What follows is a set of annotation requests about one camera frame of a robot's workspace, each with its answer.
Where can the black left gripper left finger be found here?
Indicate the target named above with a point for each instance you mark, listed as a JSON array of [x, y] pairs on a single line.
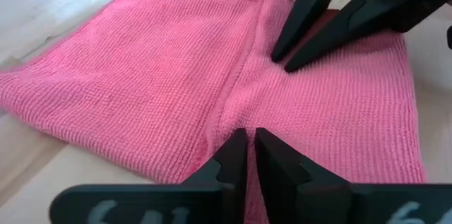
[[159, 204]]

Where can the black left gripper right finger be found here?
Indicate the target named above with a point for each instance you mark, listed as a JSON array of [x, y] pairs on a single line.
[[335, 204]]

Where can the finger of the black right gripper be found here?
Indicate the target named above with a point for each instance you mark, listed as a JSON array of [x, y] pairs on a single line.
[[310, 8], [339, 33]]

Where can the pink towel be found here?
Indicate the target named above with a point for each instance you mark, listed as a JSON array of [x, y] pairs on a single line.
[[159, 75]]

